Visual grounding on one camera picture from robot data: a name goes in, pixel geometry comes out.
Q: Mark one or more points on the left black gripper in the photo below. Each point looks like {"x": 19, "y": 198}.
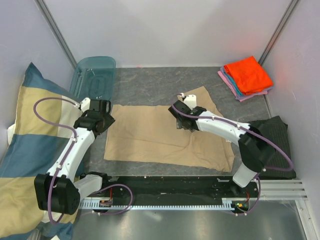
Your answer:
{"x": 109, "y": 120}

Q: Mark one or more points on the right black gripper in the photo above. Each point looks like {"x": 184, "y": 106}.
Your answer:
{"x": 178, "y": 124}

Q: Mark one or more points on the beige t shirt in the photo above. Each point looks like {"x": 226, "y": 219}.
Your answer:
{"x": 149, "y": 134}

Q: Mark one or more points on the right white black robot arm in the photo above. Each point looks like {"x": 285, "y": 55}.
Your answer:
{"x": 255, "y": 148}

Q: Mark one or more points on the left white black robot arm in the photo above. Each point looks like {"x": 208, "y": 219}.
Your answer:
{"x": 56, "y": 190}

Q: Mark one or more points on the blue plastic bin lid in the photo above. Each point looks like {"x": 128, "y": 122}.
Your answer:
{"x": 94, "y": 77}

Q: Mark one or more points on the blue beige striped pillow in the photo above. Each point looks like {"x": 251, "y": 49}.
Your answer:
{"x": 36, "y": 144}

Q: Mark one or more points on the pink folded t shirt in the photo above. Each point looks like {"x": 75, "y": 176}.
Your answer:
{"x": 238, "y": 97}

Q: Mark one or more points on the orange folded t shirt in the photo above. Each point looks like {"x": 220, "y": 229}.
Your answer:
{"x": 248, "y": 75}

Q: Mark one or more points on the dark striped folded garment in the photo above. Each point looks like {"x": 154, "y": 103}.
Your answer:
{"x": 277, "y": 132}

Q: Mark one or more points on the aluminium floor rails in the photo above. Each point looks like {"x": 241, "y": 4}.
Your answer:
{"x": 278, "y": 190}

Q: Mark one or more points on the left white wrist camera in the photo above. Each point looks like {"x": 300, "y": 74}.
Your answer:
{"x": 84, "y": 105}

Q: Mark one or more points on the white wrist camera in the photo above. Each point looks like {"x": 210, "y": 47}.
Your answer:
{"x": 189, "y": 100}
{"x": 84, "y": 105}

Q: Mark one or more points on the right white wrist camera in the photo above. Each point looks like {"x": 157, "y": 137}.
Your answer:
{"x": 189, "y": 100}

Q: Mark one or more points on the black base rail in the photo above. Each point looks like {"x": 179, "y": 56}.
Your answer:
{"x": 180, "y": 190}

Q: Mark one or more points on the white slotted cable duct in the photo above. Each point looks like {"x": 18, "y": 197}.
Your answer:
{"x": 91, "y": 203}

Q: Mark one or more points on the left aluminium frame post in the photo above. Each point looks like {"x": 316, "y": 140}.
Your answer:
{"x": 44, "y": 9}

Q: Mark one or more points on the aluminium frame post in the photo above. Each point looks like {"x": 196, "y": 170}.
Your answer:
{"x": 289, "y": 11}
{"x": 44, "y": 9}

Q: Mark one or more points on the right aluminium frame post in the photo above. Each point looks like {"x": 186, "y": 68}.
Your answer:
{"x": 289, "y": 11}

